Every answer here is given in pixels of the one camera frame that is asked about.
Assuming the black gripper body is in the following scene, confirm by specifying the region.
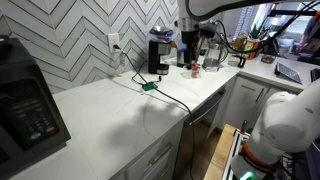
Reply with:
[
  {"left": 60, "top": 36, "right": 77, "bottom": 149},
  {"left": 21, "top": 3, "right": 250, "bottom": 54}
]
[{"left": 181, "top": 29, "right": 201, "bottom": 54}]

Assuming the glass pitcher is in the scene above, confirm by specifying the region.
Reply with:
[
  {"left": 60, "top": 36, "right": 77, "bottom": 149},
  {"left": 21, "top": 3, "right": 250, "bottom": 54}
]
[{"left": 201, "top": 41, "right": 230, "bottom": 73}]

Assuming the purple bowl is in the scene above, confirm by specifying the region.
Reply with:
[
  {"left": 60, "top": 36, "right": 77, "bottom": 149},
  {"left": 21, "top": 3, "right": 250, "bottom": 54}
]
[{"left": 148, "top": 25, "right": 175, "bottom": 43}]

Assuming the black coffee maker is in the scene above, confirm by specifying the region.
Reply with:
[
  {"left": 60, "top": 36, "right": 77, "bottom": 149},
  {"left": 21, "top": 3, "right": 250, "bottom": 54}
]
[{"left": 147, "top": 39, "right": 173, "bottom": 76}]

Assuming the glass measuring cup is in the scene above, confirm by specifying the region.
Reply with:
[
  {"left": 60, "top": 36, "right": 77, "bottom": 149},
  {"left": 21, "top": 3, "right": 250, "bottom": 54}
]
[{"left": 227, "top": 53, "right": 248, "bottom": 69}]

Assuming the green circuit board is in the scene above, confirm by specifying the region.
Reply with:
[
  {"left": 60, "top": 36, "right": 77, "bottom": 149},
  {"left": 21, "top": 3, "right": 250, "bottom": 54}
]
[{"left": 141, "top": 81, "right": 159, "bottom": 92}]

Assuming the yellow bottle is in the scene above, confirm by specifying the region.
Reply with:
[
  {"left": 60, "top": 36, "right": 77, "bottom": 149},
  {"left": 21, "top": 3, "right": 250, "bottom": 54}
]
[{"left": 233, "top": 32, "right": 246, "bottom": 50}]

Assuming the orange box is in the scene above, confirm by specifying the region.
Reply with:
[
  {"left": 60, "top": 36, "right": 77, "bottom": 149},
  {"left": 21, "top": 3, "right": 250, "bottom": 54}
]
[{"left": 242, "top": 39, "right": 262, "bottom": 61}]

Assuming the green potted plant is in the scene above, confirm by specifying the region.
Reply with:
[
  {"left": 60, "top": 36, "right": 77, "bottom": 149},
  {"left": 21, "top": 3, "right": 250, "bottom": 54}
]
[{"left": 248, "top": 23, "right": 268, "bottom": 41}]

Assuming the small round dish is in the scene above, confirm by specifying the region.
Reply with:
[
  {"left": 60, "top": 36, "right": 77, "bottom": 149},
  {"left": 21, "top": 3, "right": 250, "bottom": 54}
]
[{"left": 260, "top": 54, "right": 276, "bottom": 65}]

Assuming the wooden board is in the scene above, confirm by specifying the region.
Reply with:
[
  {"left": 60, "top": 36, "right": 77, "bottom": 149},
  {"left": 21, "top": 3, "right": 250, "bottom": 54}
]
[{"left": 203, "top": 123, "right": 237, "bottom": 180}]

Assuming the person in background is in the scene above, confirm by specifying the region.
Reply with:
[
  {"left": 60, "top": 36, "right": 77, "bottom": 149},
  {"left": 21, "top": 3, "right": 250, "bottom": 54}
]
[{"left": 299, "top": 9, "right": 320, "bottom": 56}]

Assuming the black keyboard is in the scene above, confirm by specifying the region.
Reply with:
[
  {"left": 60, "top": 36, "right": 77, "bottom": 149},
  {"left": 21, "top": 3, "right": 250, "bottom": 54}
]
[{"left": 309, "top": 67, "right": 320, "bottom": 83}]

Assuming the black microwave oven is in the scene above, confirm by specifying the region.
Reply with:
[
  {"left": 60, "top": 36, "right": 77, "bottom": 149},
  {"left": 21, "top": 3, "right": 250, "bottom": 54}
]
[{"left": 0, "top": 34, "right": 72, "bottom": 180}]

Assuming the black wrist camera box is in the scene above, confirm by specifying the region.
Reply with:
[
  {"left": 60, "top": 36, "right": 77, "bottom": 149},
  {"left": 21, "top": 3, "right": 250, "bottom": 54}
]
[{"left": 199, "top": 23, "right": 218, "bottom": 40}]

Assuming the thin black board cable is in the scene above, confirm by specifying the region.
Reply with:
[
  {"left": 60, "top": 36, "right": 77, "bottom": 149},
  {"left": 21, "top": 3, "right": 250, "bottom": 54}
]
[{"left": 151, "top": 87, "right": 197, "bottom": 180}]

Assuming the steel dishwasher handle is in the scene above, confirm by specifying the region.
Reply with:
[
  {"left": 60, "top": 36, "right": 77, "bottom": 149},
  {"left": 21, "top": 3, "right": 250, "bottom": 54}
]
[{"left": 187, "top": 88, "right": 227, "bottom": 127}]

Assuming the black power cord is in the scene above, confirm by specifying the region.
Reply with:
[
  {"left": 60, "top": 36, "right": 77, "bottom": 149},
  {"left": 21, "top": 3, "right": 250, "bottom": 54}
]
[{"left": 113, "top": 44, "right": 164, "bottom": 86}]

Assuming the dark cabinet door handle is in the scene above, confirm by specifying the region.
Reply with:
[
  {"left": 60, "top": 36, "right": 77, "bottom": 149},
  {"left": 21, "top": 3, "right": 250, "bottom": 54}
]
[{"left": 255, "top": 87, "right": 266, "bottom": 104}]

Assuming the white wall outlet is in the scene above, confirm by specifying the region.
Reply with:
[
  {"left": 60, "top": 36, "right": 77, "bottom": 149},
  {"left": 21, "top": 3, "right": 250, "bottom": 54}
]
[{"left": 107, "top": 32, "right": 121, "bottom": 54}]

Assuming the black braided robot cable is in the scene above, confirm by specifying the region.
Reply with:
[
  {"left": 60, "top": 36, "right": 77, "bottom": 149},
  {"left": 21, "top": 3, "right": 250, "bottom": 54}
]
[{"left": 214, "top": 0, "right": 320, "bottom": 55}]

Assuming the brass drawer handle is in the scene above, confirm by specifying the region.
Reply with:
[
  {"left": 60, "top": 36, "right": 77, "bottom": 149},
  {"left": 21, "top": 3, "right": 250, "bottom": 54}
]
[
  {"left": 147, "top": 141, "right": 174, "bottom": 166},
  {"left": 159, "top": 166, "right": 172, "bottom": 180}
]

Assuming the aluminium frame rail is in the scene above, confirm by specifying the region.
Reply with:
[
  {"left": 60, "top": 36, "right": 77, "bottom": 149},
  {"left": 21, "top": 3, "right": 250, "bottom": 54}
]
[{"left": 222, "top": 129, "right": 250, "bottom": 180}]

